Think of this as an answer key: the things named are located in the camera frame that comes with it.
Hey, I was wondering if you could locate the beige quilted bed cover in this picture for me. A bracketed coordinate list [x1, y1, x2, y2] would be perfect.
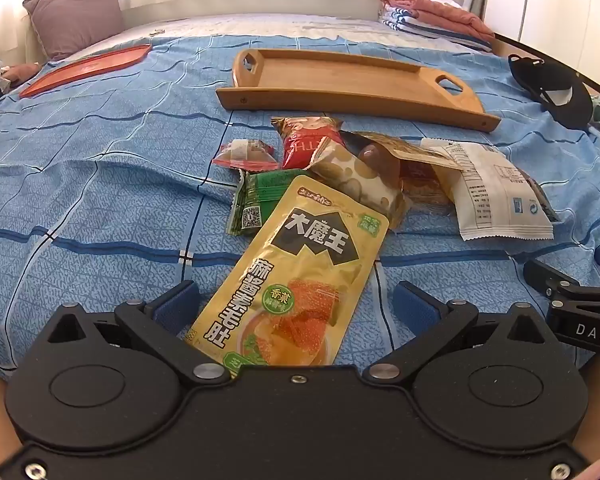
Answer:
[125, 12, 481, 56]

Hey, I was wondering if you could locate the orange plastic tray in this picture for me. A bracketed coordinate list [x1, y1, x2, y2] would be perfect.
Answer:
[19, 44, 153, 99]

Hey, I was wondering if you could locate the white printed snack packet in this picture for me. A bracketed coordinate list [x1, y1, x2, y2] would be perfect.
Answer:
[420, 137, 555, 242]

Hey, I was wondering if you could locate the beige gold snack packet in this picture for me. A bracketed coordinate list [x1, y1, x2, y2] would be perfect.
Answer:
[360, 132, 461, 171]

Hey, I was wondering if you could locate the white gold-dotted snack packet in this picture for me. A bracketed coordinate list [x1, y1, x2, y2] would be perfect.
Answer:
[307, 140, 412, 228]

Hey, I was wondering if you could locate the blue checked bedsheet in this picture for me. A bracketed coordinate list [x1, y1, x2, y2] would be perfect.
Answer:
[0, 35, 600, 381]

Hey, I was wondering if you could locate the dark snack packet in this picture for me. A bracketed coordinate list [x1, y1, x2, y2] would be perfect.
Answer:
[517, 170, 561, 223]

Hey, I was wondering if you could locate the black cap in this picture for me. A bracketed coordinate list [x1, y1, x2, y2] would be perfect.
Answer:
[507, 54, 593, 131]

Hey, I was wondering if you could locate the folded blankets stack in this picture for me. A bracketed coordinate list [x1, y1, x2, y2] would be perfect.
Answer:
[381, 0, 496, 43]

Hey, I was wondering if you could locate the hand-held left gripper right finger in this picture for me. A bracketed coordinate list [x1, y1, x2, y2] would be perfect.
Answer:
[364, 281, 562, 387]

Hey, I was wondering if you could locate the red snack bag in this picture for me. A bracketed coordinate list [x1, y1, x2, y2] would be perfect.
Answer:
[271, 116, 348, 171]

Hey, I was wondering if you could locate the wooden tray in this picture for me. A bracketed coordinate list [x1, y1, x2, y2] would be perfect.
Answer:
[215, 48, 502, 133]

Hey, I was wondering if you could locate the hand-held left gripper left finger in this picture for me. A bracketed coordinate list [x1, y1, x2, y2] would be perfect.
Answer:
[32, 280, 233, 386]

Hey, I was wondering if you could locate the green snack packet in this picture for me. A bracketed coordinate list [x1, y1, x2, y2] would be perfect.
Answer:
[227, 169, 311, 237]

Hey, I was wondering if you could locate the purple pillow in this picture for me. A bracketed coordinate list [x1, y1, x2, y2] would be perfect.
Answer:
[22, 0, 127, 61]

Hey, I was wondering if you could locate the pink brown cloth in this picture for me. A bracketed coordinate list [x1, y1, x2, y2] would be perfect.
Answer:
[2, 62, 43, 88]

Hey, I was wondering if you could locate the yellow snack pouch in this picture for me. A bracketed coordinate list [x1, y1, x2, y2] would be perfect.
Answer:
[186, 175, 391, 378]

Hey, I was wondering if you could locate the small pink red packet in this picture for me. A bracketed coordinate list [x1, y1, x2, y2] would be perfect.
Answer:
[211, 138, 277, 171]

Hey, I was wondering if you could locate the folded blue striped towel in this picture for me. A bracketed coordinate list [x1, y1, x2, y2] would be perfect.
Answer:
[379, 2, 493, 53]

